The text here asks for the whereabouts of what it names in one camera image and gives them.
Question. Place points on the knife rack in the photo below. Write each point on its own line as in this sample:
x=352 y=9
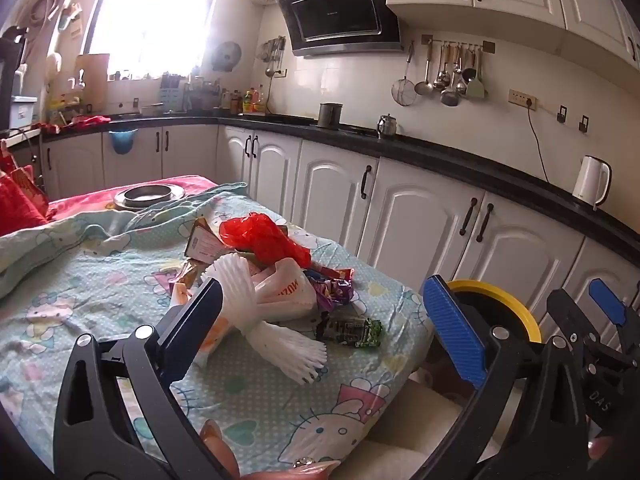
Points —
x=171 y=94

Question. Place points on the red plastic bag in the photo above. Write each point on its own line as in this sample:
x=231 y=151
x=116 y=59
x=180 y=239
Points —
x=265 y=240

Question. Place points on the yellow rimmed black bin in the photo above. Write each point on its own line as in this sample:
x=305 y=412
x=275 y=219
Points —
x=510 y=300

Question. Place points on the row of condiment bottles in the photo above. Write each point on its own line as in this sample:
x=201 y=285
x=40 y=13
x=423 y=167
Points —
x=248 y=101

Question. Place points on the wall power outlet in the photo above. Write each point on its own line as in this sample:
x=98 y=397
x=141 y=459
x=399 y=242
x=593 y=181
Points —
x=522 y=99

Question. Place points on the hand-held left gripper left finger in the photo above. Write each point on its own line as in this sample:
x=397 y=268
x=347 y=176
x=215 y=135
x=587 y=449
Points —
x=192 y=325

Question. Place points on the person's left hand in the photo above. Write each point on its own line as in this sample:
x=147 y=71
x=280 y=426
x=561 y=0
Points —
x=220 y=455

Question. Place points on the red cushion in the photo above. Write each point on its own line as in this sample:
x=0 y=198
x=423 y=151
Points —
x=20 y=200

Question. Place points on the brown snack wrapper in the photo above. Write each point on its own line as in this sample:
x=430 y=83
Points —
x=187 y=275

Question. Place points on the white electric kettle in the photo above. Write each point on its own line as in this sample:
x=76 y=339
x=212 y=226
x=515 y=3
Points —
x=590 y=182

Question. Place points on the black wall hook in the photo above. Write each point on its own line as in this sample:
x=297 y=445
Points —
x=583 y=125
x=562 y=115

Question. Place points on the white plastic bag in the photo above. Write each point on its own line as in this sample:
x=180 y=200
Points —
x=290 y=300

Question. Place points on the person's right hand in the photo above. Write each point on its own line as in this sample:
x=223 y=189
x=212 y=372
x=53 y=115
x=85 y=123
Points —
x=601 y=447

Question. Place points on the white lower cabinets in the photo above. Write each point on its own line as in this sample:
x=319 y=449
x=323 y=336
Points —
x=415 y=210

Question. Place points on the large metal ladle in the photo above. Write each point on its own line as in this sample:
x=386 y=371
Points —
x=450 y=97

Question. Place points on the purple snack wrapper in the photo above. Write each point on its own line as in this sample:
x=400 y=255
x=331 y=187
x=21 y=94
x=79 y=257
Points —
x=330 y=290

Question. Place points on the blue hanging basket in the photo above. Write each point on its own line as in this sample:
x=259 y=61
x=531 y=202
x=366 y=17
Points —
x=123 y=142

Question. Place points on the metal slotted spoon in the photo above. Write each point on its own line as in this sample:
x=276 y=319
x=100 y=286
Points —
x=442 y=77

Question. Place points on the wooden cutting board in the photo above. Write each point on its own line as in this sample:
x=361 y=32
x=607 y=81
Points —
x=92 y=80

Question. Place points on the white orange packet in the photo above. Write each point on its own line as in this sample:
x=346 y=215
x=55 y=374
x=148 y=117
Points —
x=220 y=335

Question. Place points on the red cloth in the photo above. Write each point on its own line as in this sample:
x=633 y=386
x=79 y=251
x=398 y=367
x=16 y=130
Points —
x=87 y=121

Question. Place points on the small metal ladle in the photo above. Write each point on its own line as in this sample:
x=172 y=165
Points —
x=424 y=86

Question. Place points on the metal teapot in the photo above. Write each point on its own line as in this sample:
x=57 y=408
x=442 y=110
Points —
x=386 y=127

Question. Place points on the metal pot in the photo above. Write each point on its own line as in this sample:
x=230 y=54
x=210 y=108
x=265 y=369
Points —
x=330 y=116

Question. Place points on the hanging kitchen tools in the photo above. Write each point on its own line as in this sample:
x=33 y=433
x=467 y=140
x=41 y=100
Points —
x=272 y=52

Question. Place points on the round wall fan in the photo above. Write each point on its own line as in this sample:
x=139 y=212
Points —
x=226 y=56

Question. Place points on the red blanket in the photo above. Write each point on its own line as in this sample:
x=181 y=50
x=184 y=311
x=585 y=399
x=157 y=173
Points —
x=85 y=201

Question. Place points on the cartoon cat printed blanket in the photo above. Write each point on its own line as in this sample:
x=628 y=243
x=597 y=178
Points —
x=100 y=285

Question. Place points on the black countertop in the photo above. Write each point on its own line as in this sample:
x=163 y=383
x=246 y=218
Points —
x=450 y=152

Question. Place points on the round metal bowl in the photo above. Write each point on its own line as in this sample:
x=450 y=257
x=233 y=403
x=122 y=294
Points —
x=146 y=196

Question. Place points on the green spatula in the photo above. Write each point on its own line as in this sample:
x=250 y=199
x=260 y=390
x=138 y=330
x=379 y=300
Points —
x=476 y=87

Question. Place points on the green snack wrapper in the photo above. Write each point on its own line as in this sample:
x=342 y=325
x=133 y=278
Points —
x=350 y=332

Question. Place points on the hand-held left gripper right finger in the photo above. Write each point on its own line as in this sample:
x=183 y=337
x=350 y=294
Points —
x=452 y=330

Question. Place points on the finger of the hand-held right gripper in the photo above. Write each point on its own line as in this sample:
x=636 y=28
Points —
x=607 y=302
x=570 y=315

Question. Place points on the white foam net sleeve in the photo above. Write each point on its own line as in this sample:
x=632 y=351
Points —
x=280 y=345

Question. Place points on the black range hood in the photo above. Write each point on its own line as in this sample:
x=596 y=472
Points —
x=340 y=10

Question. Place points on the white cushioned seat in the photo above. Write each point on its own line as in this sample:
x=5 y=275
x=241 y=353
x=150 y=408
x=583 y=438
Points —
x=415 y=435

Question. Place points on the pink card packet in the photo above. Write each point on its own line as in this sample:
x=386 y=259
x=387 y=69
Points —
x=205 y=245

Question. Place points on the brown printed cloth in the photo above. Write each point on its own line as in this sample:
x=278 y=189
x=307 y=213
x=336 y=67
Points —
x=440 y=380

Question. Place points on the wall utensil rail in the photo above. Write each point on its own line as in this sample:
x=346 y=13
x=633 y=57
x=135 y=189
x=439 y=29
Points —
x=457 y=44

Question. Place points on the window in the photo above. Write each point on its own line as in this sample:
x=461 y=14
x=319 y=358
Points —
x=150 y=20

